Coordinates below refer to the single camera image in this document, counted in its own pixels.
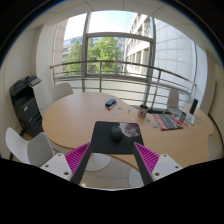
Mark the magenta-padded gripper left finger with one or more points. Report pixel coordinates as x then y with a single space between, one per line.
56 165

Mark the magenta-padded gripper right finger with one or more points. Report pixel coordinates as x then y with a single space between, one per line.
166 166

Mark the black computer mouse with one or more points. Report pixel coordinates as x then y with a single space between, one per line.
116 134

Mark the black mouse pad grey print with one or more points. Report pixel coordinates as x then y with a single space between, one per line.
103 140

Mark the white chair wooden legs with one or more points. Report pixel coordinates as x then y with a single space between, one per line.
31 150

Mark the small round sticker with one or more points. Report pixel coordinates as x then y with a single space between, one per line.
148 119
154 126

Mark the red magazine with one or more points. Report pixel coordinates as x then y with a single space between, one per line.
167 121

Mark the small colourful box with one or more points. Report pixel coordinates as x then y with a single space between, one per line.
182 117

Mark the white blue booklet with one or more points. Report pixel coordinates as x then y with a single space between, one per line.
191 118

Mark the black office printer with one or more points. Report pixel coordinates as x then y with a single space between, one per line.
26 106

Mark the black upright speaker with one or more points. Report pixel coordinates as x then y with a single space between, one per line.
193 106

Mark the blue marker pen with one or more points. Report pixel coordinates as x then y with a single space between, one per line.
112 106

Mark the black board eraser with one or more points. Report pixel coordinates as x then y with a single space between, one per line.
110 102

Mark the metal balcony railing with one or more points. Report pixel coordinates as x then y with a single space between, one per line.
133 64

